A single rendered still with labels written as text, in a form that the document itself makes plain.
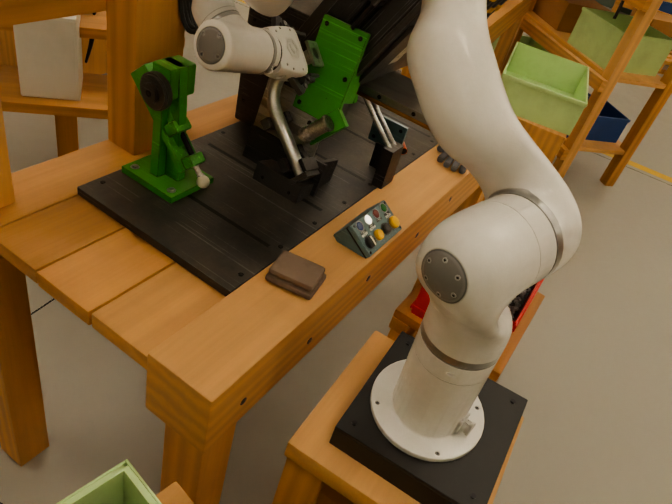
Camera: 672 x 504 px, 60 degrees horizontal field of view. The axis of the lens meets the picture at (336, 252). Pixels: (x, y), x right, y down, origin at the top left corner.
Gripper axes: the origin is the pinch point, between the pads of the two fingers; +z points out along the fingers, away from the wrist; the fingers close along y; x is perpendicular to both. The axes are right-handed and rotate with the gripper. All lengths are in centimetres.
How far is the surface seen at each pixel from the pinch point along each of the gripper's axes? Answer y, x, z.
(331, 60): -2.3, -4.4, 2.8
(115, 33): 16.4, 29.8, -20.7
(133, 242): -27, 31, -34
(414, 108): -17.1, -14.5, 15.5
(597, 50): 6, -42, 282
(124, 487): -58, 8, -70
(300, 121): -11.2, 8.9, 4.9
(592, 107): -25, -32, 271
